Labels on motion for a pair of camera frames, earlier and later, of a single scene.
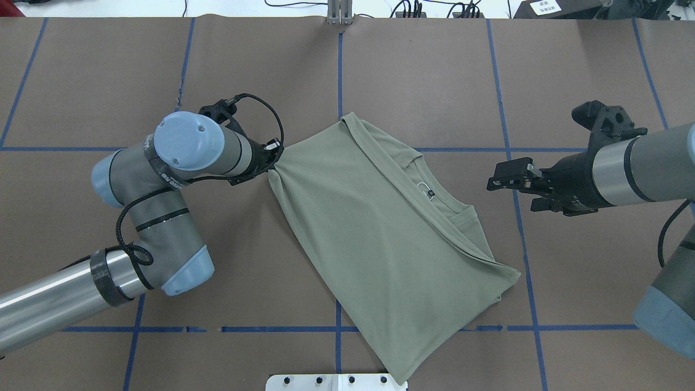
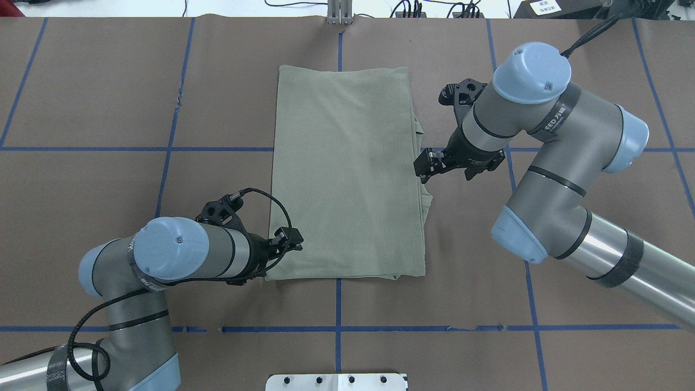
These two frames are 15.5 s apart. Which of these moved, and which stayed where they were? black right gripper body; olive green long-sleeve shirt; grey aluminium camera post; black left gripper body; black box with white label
Moved: black left gripper body; olive green long-sleeve shirt; black right gripper body
Stayed: grey aluminium camera post; black box with white label
